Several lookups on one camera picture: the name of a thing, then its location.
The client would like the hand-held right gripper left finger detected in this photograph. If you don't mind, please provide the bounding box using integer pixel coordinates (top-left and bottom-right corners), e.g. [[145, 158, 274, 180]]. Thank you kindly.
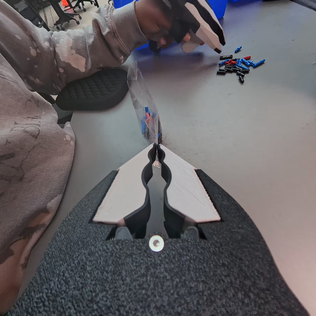
[[92, 143, 158, 239]]

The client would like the pile of small toy pins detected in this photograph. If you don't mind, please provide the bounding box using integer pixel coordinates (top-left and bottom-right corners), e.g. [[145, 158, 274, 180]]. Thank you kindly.
[[217, 46, 266, 84]]

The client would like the person's grey sweatshirt torso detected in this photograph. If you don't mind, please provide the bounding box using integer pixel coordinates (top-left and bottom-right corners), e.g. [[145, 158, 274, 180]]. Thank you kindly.
[[0, 53, 76, 306]]

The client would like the black office chair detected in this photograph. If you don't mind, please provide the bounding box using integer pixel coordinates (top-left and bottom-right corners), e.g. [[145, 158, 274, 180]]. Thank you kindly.
[[72, 0, 99, 11], [53, 0, 82, 30]]

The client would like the person's left hand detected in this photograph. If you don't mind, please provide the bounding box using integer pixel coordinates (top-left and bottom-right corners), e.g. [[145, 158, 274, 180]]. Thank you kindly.
[[134, 0, 173, 41]]

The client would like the black chair armrest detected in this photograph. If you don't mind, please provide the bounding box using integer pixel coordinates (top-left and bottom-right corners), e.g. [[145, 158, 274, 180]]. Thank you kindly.
[[37, 69, 130, 124]]

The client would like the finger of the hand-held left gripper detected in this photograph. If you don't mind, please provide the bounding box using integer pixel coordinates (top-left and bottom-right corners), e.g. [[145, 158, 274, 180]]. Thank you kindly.
[[195, 0, 226, 46], [185, 0, 222, 54]]

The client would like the grey desk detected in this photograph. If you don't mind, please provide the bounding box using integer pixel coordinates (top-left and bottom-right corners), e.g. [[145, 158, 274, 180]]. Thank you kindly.
[[15, 0, 316, 316]]

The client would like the person's left forearm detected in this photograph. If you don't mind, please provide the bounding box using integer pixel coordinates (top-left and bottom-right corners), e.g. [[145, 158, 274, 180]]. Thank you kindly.
[[0, 0, 148, 95]]

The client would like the small clear plastic bag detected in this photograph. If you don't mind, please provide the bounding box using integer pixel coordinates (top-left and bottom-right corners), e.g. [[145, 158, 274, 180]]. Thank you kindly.
[[127, 61, 164, 146]]

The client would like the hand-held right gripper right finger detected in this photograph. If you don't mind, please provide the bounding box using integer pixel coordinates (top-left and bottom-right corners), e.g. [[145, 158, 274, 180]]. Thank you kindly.
[[158, 144, 221, 239]]

